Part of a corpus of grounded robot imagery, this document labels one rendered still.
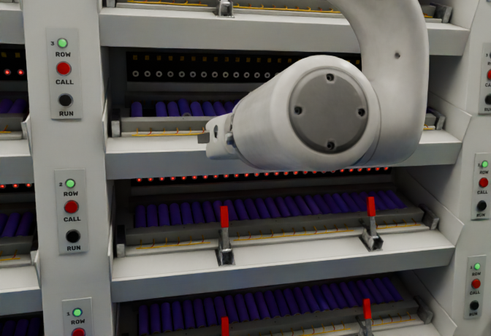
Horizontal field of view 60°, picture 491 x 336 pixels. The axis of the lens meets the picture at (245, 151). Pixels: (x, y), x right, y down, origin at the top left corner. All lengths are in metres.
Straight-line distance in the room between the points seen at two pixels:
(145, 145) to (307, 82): 0.40
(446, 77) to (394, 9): 0.52
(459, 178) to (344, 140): 0.57
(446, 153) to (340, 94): 0.54
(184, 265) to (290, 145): 0.45
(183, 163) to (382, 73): 0.36
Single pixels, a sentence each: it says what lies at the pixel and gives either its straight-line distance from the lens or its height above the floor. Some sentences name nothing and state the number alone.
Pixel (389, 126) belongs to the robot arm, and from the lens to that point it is 0.37.
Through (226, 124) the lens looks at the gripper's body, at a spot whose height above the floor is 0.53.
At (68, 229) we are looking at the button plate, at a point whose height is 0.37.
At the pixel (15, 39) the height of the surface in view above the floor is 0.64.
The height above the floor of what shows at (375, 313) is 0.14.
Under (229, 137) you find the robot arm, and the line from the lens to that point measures 0.42.
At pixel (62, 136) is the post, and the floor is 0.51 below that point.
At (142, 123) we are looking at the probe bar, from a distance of 0.68.
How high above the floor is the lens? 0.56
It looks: 8 degrees down
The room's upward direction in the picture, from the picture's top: straight up
